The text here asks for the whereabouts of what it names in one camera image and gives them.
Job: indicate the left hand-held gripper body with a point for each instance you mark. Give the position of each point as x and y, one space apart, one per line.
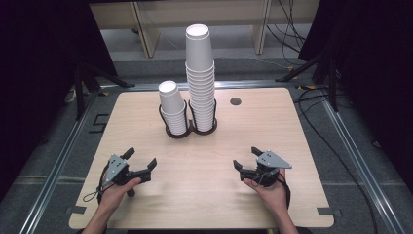
116 167

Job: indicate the person's left hand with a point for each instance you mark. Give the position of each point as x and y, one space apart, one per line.
113 196

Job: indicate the grey tape piece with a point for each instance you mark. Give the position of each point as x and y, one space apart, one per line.
78 210
328 212

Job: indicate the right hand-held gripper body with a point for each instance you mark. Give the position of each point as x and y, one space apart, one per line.
271 161

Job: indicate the black double cup holder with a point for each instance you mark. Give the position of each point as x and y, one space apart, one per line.
191 127

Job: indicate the black tape floor mark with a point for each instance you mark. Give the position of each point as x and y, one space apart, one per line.
100 123

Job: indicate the black curtain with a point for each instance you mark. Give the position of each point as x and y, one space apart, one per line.
373 65
35 81

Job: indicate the metal floor rail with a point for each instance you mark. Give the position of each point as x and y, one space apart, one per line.
55 169
360 162
146 86

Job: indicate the person's right hand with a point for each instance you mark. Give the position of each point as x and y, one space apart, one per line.
274 196

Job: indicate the tall stack of paper cups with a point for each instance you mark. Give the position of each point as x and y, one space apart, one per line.
201 97

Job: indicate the beige wooden desk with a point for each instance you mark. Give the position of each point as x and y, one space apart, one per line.
201 13

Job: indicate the black tripod stand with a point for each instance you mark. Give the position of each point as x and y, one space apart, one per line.
331 81
79 91

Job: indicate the short stack of paper cups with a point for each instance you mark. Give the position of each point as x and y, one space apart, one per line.
172 100

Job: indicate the round grey table grommet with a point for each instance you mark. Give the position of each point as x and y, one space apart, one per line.
235 101

